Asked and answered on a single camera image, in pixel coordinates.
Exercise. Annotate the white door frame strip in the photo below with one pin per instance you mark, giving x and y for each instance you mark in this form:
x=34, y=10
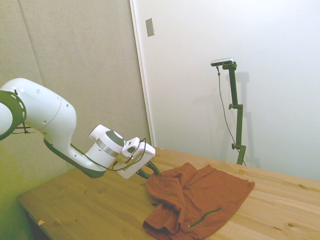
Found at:
x=141, y=75

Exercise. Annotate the rust red shorts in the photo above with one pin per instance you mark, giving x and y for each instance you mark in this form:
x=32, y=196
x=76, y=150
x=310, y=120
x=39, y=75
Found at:
x=200, y=195

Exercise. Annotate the grey stereo camera bar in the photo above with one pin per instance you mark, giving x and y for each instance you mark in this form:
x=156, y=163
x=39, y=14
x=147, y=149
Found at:
x=222, y=61

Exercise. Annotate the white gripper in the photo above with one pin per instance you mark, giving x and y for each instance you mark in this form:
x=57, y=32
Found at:
x=136, y=165

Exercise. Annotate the grey wall plate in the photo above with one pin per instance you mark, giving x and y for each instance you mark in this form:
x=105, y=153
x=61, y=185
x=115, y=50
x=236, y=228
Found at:
x=150, y=27

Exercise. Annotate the dark jointed camera stand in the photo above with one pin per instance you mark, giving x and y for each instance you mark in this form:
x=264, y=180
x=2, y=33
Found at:
x=237, y=120

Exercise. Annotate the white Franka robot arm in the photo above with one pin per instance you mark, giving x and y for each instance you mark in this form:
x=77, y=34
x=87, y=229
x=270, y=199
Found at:
x=45, y=110

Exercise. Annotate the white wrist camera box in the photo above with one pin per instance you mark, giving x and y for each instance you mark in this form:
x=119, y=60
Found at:
x=131, y=146

